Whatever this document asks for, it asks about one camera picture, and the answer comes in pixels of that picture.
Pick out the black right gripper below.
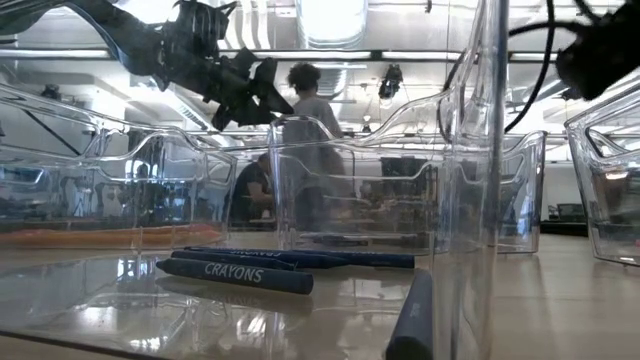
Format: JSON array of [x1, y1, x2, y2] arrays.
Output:
[[555, 19, 636, 101]]

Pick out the silver ceiling air duct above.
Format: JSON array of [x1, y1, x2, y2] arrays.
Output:
[[294, 0, 369, 101]]

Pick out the clear plastic bin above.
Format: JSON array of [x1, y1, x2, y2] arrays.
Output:
[[564, 89, 640, 267], [0, 0, 510, 360], [0, 127, 239, 251], [268, 114, 547, 256]]

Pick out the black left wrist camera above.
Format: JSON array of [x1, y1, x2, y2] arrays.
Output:
[[167, 0, 237, 54]]

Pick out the person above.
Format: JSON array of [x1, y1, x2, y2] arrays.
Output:
[[229, 152, 275, 226], [282, 62, 352, 231]]

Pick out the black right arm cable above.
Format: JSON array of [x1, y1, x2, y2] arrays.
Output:
[[436, 0, 587, 144]]

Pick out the black ceiling light rail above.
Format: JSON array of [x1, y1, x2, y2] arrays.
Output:
[[0, 48, 561, 64]]

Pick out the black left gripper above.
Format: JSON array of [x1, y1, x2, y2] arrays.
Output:
[[162, 42, 295, 132]]

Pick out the black monitor screen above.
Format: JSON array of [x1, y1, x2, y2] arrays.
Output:
[[380, 157, 432, 199]]

